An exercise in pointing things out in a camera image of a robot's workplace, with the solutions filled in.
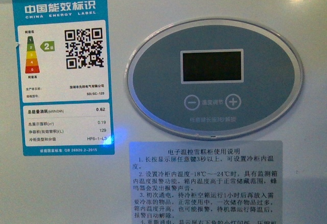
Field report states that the white blue chest freezer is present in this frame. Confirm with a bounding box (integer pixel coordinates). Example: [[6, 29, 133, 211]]
[[1, 0, 326, 223]]

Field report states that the oval temperature control panel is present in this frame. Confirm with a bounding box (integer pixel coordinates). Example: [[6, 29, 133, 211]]
[[125, 18, 304, 140]]

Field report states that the grey instruction sticker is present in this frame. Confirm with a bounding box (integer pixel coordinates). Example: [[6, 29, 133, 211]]
[[129, 141, 283, 223]]

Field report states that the China energy label sticker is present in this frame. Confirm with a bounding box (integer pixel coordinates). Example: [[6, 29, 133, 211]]
[[12, 0, 115, 156]]

